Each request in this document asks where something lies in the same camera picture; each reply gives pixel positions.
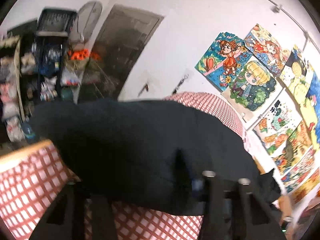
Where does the black puffer jacket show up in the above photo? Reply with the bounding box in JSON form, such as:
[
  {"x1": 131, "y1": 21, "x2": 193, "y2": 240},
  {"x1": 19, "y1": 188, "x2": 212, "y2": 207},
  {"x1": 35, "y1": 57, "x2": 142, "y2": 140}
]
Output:
[{"x1": 29, "y1": 99, "x2": 280, "y2": 216}]

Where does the red checkered bedding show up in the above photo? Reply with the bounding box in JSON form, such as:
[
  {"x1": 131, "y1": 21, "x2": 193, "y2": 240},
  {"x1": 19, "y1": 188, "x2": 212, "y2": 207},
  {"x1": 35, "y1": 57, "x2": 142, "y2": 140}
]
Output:
[{"x1": 1, "y1": 92, "x2": 245, "y2": 239}]

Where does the yellow bears drawing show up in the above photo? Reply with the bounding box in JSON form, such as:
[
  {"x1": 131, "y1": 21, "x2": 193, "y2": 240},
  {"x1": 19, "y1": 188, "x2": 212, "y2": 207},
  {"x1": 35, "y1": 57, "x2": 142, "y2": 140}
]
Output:
[{"x1": 292, "y1": 168, "x2": 319, "y2": 205}]

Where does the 2024 dragon drawing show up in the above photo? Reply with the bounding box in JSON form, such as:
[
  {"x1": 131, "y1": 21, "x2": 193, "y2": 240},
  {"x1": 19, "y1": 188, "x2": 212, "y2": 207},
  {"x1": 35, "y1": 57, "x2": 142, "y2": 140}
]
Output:
[{"x1": 281, "y1": 147, "x2": 316, "y2": 193}]

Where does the landscape tree drawing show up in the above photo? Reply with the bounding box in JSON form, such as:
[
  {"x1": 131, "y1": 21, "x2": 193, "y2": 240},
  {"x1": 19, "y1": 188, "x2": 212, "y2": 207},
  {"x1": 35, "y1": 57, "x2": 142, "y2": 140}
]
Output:
[{"x1": 272, "y1": 121, "x2": 312, "y2": 176}]

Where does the drink and oranges drawing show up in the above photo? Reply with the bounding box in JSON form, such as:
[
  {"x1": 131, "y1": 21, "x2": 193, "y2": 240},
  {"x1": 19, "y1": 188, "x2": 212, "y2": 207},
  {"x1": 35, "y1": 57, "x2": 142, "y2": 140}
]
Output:
[{"x1": 253, "y1": 91, "x2": 302, "y2": 155}]

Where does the blond boy drawing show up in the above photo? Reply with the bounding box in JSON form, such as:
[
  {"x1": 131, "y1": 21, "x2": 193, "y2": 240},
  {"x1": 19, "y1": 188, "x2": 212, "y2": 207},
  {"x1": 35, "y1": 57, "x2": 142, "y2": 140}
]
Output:
[{"x1": 221, "y1": 56, "x2": 283, "y2": 123}]

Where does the blue sea drawing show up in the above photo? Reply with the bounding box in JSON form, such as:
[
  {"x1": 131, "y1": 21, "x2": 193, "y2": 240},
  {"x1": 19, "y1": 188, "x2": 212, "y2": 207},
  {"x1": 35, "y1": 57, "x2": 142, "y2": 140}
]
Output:
[{"x1": 300, "y1": 72, "x2": 319, "y2": 150}]

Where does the cluttered storage shelf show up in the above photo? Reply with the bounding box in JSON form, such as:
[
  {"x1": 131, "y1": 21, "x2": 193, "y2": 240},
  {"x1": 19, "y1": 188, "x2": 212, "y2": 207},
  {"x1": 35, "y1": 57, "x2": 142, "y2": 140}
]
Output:
[{"x1": 1, "y1": 18, "x2": 69, "y2": 150}]

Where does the pineapple night drawing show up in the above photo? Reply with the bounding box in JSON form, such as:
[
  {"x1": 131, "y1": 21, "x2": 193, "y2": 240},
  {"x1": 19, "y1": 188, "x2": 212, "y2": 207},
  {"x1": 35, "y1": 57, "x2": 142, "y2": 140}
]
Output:
[{"x1": 280, "y1": 46, "x2": 314, "y2": 105}]

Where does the orange girl drawing lower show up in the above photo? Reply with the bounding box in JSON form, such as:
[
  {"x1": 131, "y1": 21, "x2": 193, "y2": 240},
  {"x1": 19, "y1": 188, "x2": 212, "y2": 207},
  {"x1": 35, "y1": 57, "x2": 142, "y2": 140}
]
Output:
[{"x1": 195, "y1": 32, "x2": 253, "y2": 92}]

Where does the red hair girl drawing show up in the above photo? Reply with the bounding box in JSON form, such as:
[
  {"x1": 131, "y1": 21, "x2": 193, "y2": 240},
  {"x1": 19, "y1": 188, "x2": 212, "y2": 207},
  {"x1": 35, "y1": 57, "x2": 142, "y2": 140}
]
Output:
[{"x1": 244, "y1": 24, "x2": 290, "y2": 76}]

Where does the black plastic crate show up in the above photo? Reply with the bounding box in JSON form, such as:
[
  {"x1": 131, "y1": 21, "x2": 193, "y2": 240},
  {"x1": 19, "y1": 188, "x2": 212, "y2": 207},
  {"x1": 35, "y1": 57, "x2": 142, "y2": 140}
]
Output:
[{"x1": 36, "y1": 8, "x2": 78, "y2": 37}]

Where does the grey standing fan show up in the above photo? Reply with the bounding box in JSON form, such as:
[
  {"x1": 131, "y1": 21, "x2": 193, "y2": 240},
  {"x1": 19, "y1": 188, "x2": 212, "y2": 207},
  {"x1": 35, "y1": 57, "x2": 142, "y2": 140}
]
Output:
[{"x1": 69, "y1": 1, "x2": 103, "y2": 44}]

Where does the wooden bed frame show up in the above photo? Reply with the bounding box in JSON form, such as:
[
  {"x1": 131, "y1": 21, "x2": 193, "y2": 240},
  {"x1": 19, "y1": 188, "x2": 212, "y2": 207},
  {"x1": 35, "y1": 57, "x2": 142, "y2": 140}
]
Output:
[{"x1": 1, "y1": 140, "x2": 52, "y2": 165}]

